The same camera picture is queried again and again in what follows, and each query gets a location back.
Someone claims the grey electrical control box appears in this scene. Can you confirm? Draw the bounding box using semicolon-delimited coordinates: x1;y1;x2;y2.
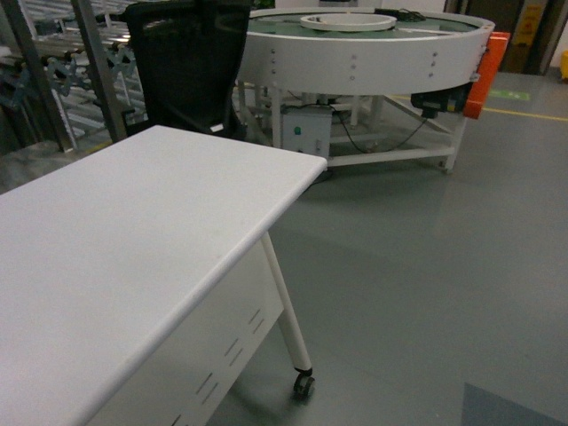
281;106;333;159

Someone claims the orange conveyor guard panel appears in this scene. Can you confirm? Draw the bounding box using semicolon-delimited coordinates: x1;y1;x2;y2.
462;31;510;119

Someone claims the yellow wet floor sign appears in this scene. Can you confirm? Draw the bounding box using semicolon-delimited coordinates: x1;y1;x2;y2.
512;0;548;47

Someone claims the black conveyor motor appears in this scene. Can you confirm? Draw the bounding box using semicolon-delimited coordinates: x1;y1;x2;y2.
410;85;469;119

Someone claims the white round conveyor table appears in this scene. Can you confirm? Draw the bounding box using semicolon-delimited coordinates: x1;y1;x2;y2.
238;7;494;172

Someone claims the white table leg with caster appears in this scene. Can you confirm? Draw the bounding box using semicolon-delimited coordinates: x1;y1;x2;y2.
261;233;315;400

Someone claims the black mesh office chair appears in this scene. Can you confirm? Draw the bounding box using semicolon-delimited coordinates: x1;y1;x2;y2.
122;1;251;140

